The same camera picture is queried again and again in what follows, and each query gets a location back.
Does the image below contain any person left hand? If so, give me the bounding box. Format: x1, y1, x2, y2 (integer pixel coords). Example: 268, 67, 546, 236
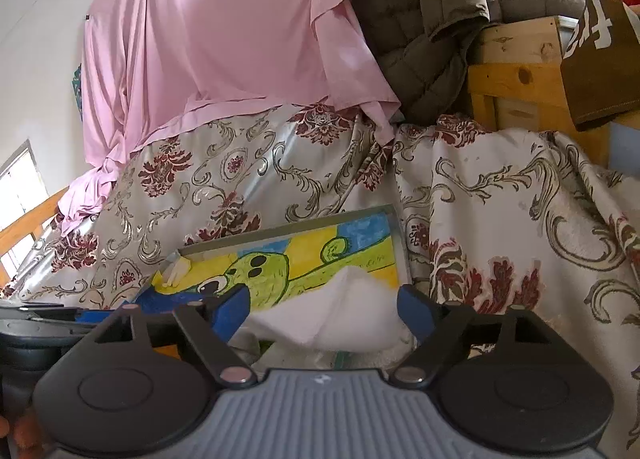
0, 413, 42, 450

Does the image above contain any white cloth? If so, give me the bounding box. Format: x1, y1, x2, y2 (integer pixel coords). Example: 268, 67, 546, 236
243, 266, 412, 353

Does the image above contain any wooden bed rail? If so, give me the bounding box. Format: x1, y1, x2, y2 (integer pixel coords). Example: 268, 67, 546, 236
0, 187, 67, 255

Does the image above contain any cartoon printed tray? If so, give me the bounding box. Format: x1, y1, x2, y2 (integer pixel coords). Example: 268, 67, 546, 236
134, 204, 414, 370

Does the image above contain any brown quilted jacket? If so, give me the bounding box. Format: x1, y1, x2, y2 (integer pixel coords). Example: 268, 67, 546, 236
352, 0, 585, 126

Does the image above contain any teal wall picture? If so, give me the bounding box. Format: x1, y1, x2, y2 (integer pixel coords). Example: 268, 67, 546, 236
72, 65, 82, 117

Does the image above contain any window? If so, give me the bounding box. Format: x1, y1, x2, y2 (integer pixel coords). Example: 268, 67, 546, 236
0, 141, 49, 279

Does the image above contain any brown printed cloth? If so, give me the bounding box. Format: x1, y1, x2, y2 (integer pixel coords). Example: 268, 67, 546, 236
561, 0, 639, 132

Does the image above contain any floral satin bedspread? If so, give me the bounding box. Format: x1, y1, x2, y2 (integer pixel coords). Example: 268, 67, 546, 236
3, 105, 639, 458

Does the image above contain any pink hanging sheet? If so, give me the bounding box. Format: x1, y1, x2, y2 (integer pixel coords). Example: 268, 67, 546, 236
58, 0, 399, 231

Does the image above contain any white small sock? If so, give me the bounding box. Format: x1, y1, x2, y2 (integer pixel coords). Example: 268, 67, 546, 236
160, 257, 192, 288

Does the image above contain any wooden bunk frame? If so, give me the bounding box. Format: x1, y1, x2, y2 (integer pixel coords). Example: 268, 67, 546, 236
468, 16, 639, 175

